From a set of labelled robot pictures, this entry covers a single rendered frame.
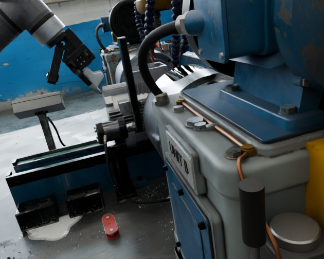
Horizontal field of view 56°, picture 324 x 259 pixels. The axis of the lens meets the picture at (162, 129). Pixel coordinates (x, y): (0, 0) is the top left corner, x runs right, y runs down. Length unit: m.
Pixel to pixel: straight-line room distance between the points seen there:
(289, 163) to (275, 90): 0.09
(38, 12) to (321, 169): 0.82
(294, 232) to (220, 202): 0.07
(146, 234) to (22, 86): 5.87
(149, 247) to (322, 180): 0.52
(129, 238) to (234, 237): 0.49
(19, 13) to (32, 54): 5.48
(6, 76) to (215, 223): 6.27
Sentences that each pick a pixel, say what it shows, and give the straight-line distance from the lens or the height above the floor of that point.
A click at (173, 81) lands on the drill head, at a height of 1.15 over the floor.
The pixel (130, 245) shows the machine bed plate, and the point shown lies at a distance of 0.77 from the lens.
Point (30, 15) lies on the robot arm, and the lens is 0.96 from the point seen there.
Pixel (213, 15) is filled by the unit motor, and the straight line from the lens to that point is 0.30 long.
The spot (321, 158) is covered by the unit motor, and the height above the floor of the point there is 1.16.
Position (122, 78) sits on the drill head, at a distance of 1.17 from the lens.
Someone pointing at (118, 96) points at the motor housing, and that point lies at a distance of 0.92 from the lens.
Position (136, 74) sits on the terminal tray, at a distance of 0.91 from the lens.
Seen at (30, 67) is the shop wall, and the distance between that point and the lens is 6.45.
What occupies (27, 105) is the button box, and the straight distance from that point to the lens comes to 1.19.
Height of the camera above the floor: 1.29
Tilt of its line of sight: 21 degrees down
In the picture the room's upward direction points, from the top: 10 degrees counter-clockwise
